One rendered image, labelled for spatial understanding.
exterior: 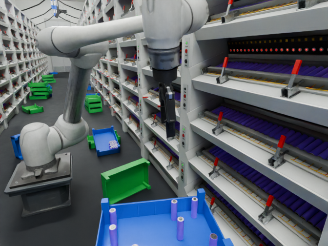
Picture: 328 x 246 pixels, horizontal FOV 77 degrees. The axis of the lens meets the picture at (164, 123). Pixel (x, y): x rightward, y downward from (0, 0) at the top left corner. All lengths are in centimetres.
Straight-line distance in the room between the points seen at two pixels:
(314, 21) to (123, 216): 69
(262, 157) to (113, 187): 95
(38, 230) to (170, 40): 115
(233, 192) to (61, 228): 90
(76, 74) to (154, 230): 82
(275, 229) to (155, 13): 70
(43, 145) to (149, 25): 95
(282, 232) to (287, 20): 59
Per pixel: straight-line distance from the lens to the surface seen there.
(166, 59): 59
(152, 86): 162
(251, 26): 70
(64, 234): 129
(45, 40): 97
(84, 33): 82
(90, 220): 132
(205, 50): 97
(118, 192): 143
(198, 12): 68
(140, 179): 148
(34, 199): 143
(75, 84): 118
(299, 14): 61
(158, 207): 67
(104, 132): 215
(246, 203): 84
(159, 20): 56
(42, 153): 133
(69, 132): 135
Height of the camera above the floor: 87
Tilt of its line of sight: 19 degrees down
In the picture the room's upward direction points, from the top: straight up
